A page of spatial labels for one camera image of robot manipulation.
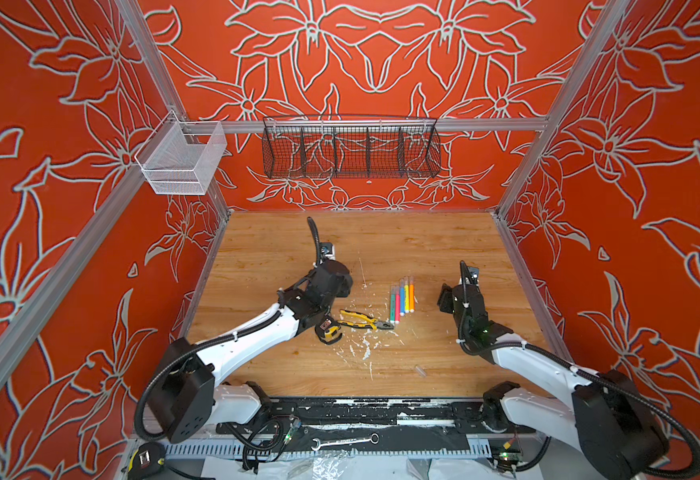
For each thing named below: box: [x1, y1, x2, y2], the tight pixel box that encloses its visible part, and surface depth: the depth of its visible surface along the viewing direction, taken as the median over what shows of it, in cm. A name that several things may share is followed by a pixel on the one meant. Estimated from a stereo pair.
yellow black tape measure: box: [314, 317, 343, 345], surface depth 87 cm
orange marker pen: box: [409, 275, 415, 313], surface depth 97 cm
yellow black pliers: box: [337, 310, 395, 330], surface depth 90 cm
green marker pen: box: [389, 285, 395, 323], surface depth 94 cm
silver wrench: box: [311, 433, 380, 451], surface depth 71 cm
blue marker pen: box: [399, 278, 405, 317], surface depth 96 cm
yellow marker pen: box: [404, 277, 409, 314], surface depth 97 cm
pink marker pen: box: [395, 285, 401, 324], surface depth 94 cm
